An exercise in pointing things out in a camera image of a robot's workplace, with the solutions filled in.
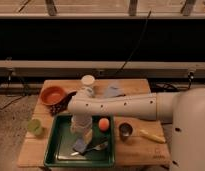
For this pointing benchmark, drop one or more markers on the white paper cup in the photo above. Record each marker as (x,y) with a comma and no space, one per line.
(88,84)

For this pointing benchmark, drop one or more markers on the blue sponge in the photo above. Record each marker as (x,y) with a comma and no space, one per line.
(79,145)

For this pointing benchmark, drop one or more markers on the light blue cloth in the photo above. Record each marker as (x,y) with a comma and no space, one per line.
(112,91)

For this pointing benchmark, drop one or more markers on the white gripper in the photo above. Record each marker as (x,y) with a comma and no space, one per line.
(82,125)

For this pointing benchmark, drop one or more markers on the silver fork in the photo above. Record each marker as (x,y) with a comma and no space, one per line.
(98,147)

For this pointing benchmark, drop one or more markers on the green plastic cup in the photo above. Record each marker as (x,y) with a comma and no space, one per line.
(34,126)

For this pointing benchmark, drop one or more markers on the yellow banana toy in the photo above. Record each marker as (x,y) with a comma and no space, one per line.
(152,137)

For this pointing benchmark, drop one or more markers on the orange ball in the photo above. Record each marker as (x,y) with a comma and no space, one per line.
(104,124)

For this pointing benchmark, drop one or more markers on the orange bowl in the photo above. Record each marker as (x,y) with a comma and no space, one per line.
(52,95)

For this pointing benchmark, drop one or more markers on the dark brown bowl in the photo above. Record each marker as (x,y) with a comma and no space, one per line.
(69,96)

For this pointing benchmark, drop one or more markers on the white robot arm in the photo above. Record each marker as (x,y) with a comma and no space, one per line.
(185,110)

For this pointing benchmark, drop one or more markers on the small metal cup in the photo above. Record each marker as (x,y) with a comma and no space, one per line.
(125,130)

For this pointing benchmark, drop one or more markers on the green plastic tray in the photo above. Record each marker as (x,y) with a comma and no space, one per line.
(60,145)

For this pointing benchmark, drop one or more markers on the bunch of dark grapes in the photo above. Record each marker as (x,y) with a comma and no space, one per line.
(56,109)

